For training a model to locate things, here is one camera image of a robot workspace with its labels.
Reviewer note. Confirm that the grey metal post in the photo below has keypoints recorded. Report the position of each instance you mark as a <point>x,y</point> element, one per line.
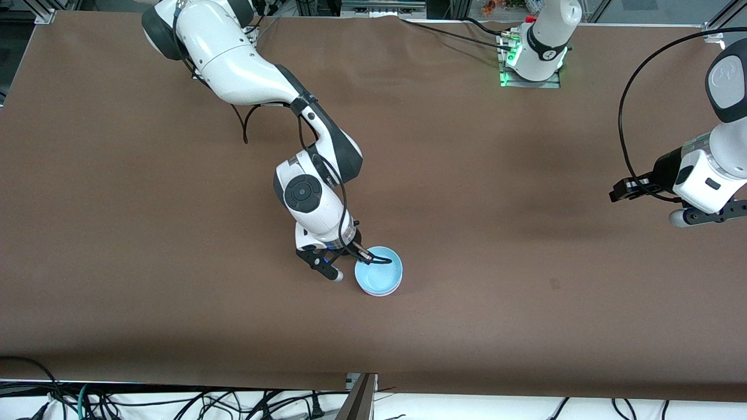
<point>359,402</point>

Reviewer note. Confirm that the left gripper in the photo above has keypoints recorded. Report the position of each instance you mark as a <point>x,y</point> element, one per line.
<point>663,170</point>

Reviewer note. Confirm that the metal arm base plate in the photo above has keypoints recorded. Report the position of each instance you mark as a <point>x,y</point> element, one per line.
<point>528,84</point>

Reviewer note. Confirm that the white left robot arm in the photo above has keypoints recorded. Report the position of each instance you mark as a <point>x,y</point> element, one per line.
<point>545,52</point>

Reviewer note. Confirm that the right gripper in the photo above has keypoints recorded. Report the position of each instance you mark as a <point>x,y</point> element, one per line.
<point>353,247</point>

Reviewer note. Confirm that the light blue bowl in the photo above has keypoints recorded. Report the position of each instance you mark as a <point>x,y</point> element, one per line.
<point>378,275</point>

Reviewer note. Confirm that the aluminium frame corner bracket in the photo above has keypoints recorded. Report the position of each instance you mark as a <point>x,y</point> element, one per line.
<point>715,32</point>
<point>44,16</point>

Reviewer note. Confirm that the brown table cover sheet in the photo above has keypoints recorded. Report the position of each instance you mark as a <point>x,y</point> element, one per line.
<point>467,175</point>

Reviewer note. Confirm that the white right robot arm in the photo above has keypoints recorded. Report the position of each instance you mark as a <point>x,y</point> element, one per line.
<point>245,64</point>

